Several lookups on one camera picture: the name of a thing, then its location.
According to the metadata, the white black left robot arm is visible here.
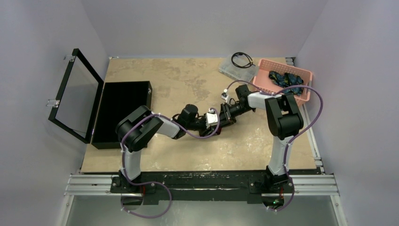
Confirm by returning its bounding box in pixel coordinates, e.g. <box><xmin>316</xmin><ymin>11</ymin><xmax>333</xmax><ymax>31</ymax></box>
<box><xmin>115</xmin><ymin>104</ymin><xmax>222</xmax><ymax>193</ymax></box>

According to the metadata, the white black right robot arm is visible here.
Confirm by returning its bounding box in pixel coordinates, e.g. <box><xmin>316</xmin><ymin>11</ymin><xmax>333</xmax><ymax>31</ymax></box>
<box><xmin>220</xmin><ymin>85</ymin><xmax>304</xmax><ymax>192</ymax></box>

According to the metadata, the pink plastic basket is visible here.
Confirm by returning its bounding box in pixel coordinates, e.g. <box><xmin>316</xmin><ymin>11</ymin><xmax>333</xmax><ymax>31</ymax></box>
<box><xmin>253</xmin><ymin>59</ymin><xmax>312</xmax><ymax>93</ymax></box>

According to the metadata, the blue patterned tie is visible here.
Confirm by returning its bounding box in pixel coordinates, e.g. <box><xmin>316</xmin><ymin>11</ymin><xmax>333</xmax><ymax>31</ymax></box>
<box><xmin>268</xmin><ymin>71</ymin><xmax>304</xmax><ymax>96</ymax></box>

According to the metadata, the black tie display box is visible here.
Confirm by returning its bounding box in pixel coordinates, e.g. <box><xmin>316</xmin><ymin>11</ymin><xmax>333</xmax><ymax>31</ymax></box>
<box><xmin>91</xmin><ymin>81</ymin><xmax>152</xmax><ymax>149</ymax></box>

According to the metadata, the black framed glass box lid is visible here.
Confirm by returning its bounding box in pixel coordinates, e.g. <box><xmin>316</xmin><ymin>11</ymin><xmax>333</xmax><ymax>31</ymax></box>
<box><xmin>46</xmin><ymin>48</ymin><xmax>104</xmax><ymax>144</ymax></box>

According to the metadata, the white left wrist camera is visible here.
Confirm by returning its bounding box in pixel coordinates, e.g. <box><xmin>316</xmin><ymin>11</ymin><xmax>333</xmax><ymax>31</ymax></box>
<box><xmin>205</xmin><ymin>108</ymin><xmax>219</xmax><ymax>128</ymax></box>

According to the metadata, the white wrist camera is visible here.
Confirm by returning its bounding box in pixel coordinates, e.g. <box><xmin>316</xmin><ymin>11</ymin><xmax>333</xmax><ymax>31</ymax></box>
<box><xmin>205</xmin><ymin>108</ymin><xmax>219</xmax><ymax>128</ymax></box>
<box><xmin>221</xmin><ymin>89</ymin><xmax>231</xmax><ymax>103</ymax></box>

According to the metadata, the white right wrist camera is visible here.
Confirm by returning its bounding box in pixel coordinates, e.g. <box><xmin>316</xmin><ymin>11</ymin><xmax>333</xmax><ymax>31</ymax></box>
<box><xmin>221</xmin><ymin>89</ymin><xmax>231</xmax><ymax>103</ymax></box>

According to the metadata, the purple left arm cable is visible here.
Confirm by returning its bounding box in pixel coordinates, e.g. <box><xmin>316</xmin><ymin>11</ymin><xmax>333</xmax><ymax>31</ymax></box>
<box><xmin>120</xmin><ymin>107</ymin><xmax>221</xmax><ymax>219</ymax></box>

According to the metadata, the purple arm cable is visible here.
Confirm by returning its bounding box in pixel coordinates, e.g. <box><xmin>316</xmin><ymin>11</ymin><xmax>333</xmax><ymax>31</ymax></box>
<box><xmin>120</xmin><ymin>107</ymin><xmax>221</xmax><ymax>219</ymax></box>
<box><xmin>223</xmin><ymin>80</ymin><xmax>324</xmax><ymax>213</ymax></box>

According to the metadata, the black coiled cable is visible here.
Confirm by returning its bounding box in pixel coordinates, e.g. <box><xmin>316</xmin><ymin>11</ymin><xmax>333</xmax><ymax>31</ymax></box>
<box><xmin>231</xmin><ymin>52</ymin><xmax>256</xmax><ymax>69</ymax></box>

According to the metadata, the black mounting base plate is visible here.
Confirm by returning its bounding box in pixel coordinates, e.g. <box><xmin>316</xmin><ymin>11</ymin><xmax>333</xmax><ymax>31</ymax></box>
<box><xmin>110</xmin><ymin>169</ymin><xmax>294</xmax><ymax>208</ymax></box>

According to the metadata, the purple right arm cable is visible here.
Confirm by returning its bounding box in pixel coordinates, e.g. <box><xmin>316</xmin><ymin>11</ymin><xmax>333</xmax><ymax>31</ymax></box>
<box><xmin>223</xmin><ymin>80</ymin><xmax>324</xmax><ymax>213</ymax></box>

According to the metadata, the aluminium frame rail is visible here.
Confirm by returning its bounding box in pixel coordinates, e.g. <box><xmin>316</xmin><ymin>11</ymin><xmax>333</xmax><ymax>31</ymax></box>
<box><xmin>65</xmin><ymin>170</ymin><xmax>347</xmax><ymax>226</ymax></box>

